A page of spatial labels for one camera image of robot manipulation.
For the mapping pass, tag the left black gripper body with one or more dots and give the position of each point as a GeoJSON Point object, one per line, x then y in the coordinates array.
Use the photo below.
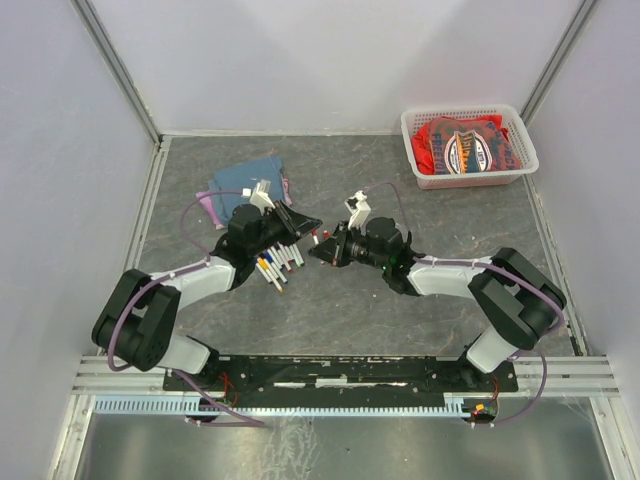
{"type": "Point", "coordinates": [273, 229]}

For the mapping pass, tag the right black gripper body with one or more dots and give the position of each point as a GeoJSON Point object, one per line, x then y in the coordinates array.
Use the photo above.
{"type": "Point", "coordinates": [356, 249]}

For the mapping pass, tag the blue cap marker with eraser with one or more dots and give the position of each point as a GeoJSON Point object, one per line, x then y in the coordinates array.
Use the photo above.
{"type": "Point", "coordinates": [290, 255]}

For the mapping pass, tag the green cap marker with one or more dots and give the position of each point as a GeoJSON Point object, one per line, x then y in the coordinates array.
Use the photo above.
{"type": "Point", "coordinates": [298, 257]}

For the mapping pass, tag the pink cloth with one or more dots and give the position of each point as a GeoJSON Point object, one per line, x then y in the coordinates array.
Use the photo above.
{"type": "Point", "coordinates": [219, 201]}

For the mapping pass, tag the blue cloth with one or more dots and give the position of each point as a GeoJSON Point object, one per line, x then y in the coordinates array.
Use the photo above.
{"type": "Point", "coordinates": [236, 178]}

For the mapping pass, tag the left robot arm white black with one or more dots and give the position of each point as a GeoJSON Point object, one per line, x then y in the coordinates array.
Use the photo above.
{"type": "Point", "coordinates": [136, 326]}

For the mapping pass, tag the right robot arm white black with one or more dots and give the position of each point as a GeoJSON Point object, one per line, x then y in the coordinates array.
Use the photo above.
{"type": "Point", "coordinates": [520, 302]}

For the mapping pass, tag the yellow cap marker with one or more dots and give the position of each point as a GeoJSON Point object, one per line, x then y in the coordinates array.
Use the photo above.
{"type": "Point", "coordinates": [272, 277]}

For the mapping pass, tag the white plastic basket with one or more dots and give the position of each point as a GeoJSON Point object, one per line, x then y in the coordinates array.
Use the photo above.
{"type": "Point", "coordinates": [519, 139]}

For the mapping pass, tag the red printed cloth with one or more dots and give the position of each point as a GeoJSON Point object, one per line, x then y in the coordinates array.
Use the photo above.
{"type": "Point", "coordinates": [449, 146]}

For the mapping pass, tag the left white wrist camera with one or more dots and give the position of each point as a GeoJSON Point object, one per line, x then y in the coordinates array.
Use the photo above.
{"type": "Point", "coordinates": [259, 195]}

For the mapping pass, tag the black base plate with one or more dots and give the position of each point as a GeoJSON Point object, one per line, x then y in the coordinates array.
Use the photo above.
{"type": "Point", "coordinates": [246, 377]}

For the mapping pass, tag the aluminium rail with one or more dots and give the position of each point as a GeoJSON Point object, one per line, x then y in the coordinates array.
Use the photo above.
{"type": "Point", "coordinates": [565, 377]}

